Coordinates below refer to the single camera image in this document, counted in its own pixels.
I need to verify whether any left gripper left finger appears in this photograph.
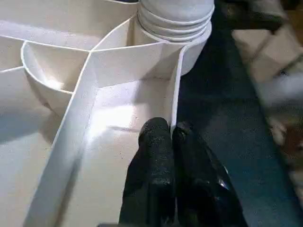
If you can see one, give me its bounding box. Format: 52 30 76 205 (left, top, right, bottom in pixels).
119 117 177 227

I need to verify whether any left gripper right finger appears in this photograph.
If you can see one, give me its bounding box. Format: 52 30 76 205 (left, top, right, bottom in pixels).
170 121 248 227

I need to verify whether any white plastic table top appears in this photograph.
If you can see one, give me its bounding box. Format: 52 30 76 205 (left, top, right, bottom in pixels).
0 0 213 227

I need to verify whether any white plastic table leg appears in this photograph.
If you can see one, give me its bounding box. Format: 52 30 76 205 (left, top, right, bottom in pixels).
136 0 215 43

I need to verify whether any black work mat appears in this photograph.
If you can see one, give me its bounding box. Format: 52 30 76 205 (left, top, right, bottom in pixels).
176 0 303 227

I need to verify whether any dark cushioned folding stool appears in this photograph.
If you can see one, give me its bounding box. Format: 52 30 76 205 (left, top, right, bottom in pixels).
222 0 303 71

